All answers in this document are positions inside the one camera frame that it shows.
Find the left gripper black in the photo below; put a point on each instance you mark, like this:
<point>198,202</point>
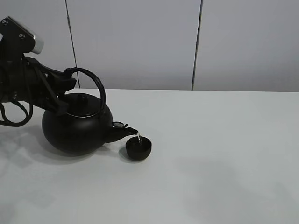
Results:
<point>25,79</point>

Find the black round teapot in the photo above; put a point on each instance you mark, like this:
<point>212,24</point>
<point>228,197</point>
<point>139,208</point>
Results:
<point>86,125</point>

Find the small black teacup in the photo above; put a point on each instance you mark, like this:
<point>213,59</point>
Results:
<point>138,150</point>

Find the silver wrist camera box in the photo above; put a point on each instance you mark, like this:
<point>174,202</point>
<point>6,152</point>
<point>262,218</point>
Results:
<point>33,42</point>

